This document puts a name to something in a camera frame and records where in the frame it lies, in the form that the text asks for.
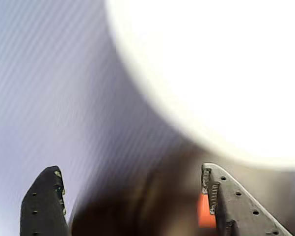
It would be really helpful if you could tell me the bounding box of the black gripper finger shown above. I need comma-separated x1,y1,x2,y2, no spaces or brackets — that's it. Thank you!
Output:
19,165,70,236
201,162,294,236

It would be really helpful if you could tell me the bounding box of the red cube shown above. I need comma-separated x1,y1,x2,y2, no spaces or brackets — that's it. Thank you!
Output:
197,194,217,228

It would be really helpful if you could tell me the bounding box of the white round plate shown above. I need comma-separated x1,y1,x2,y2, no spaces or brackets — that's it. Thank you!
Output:
105,0,295,170

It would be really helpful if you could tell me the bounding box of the black metal bucket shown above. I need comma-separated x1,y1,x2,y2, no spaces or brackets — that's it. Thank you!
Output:
68,147,204,236

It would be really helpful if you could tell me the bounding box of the blue woven table cloth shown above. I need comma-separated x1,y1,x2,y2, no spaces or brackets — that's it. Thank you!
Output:
0,0,295,236

